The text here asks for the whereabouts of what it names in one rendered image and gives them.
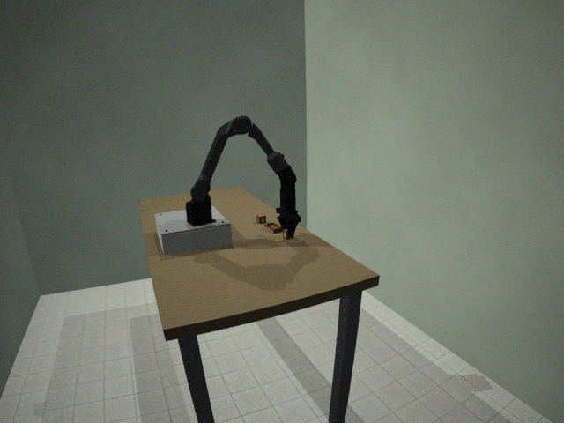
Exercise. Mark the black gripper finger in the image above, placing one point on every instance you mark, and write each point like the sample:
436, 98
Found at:
281, 220
290, 227

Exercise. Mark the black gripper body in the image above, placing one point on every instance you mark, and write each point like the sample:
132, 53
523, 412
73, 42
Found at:
288, 210

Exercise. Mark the orange rectangular tray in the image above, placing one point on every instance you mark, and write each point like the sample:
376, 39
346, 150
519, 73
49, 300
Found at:
273, 227

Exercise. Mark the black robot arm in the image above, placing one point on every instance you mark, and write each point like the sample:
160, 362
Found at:
199, 209

